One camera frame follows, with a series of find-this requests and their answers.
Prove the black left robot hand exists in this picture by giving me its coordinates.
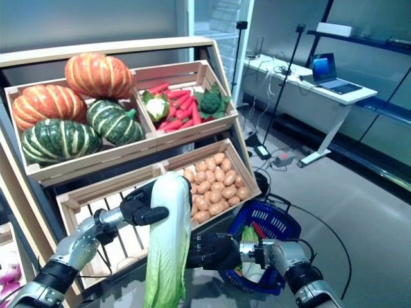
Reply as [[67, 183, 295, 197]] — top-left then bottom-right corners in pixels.
[[119, 180, 170, 227]]

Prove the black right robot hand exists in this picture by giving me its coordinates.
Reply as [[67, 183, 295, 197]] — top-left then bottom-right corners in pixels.
[[185, 232, 241, 271]]

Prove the napa cabbage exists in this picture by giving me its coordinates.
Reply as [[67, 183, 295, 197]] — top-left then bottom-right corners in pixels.
[[143, 171, 193, 308], [240, 225, 267, 278]]

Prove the blue plastic shopping basket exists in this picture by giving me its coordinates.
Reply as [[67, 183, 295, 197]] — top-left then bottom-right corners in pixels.
[[220, 194, 302, 296]]

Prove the red chili pepper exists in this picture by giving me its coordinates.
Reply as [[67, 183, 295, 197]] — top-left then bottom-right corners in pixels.
[[252, 221, 267, 239]]

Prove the green striped pumpkin with stem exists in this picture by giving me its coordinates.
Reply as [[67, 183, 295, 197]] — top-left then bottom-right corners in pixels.
[[86, 98, 146, 146]]

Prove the white cauliflower with leaves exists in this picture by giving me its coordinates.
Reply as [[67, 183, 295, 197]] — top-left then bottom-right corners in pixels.
[[141, 90, 170, 123]]

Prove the dark green striped pumpkin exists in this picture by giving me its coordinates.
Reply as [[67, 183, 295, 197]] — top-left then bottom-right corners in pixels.
[[21, 118, 103, 166]]

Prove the black power adapter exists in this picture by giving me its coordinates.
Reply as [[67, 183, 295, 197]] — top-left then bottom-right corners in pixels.
[[255, 144, 272, 160]]

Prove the grey box with red button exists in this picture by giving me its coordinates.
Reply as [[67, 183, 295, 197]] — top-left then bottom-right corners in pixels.
[[272, 152, 295, 167]]

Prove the green broccoli with leaves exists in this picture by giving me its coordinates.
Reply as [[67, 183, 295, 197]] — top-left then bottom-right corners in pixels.
[[194, 82, 232, 119]]

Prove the orange striped pumpkin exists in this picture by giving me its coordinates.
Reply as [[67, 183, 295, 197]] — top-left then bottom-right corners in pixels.
[[64, 52, 135, 100], [12, 84, 88, 132]]

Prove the purple white turnip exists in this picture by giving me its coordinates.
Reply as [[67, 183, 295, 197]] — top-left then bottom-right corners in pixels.
[[0, 284, 17, 301], [0, 266, 22, 285]]

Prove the wooden vegetable display shelf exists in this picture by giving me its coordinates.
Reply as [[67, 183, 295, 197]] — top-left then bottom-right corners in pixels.
[[0, 36, 258, 308]]

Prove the black router with antennas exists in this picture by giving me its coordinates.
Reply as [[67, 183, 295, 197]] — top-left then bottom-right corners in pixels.
[[245, 35, 266, 60]]

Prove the glass door cabinet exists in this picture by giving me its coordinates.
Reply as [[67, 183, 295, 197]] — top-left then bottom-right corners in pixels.
[[189, 0, 254, 107]]

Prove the open laptop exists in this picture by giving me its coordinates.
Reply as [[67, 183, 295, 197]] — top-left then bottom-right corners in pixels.
[[310, 53, 363, 96]]

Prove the white desk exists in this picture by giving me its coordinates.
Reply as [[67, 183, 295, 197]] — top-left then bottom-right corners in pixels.
[[243, 53, 379, 168]]

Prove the white flat box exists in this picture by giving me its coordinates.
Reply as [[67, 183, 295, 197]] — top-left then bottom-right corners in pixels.
[[316, 22, 356, 38]]

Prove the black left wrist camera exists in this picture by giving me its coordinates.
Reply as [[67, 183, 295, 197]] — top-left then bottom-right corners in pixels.
[[94, 224, 119, 246]]

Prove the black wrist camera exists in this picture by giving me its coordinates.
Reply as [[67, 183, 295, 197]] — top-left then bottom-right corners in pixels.
[[253, 245, 268, 270], [94, 224, 119, 246]]

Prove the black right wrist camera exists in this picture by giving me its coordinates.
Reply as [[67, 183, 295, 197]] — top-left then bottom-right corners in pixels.
[[253, 245, 268, 270]]

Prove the dark blue wall shelf rack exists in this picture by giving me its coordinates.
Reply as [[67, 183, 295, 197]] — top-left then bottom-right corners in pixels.
[[306, 0, 411, 184]]

